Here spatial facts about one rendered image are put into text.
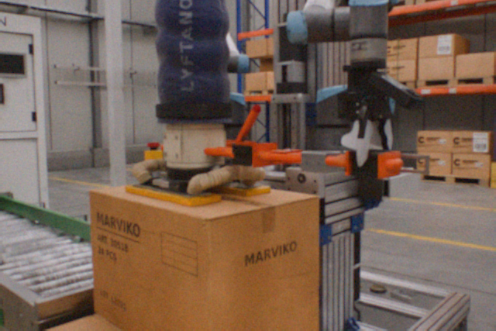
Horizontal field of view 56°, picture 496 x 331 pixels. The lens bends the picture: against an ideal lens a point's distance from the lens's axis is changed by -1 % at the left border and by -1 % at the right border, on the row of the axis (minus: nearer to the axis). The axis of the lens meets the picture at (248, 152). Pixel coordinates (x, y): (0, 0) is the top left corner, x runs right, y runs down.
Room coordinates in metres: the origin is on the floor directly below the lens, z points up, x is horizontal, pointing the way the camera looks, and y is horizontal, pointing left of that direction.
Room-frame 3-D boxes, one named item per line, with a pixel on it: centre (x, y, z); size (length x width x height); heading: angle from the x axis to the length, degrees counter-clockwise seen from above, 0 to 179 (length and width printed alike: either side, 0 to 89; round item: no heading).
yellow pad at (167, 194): (1.33, 0.23, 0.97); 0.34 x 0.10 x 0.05; 44
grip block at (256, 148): (1.22, -0.01, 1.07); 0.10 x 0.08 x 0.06; 134
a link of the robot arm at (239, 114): (2.01, 0.08, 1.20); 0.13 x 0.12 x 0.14; 102
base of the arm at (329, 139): (1.68, -0.30, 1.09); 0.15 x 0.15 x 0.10
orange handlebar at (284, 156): (1.34, -0.07, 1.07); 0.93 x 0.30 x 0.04; 44
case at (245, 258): (1.40, 0.15, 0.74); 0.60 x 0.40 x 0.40; 44
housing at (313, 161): (1.06, -0.16, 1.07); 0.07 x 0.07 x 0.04; 44
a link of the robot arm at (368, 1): (0.98, -0.25, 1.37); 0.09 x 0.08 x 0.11; 165
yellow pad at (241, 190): (1.46, 0.09, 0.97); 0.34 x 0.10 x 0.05; 44
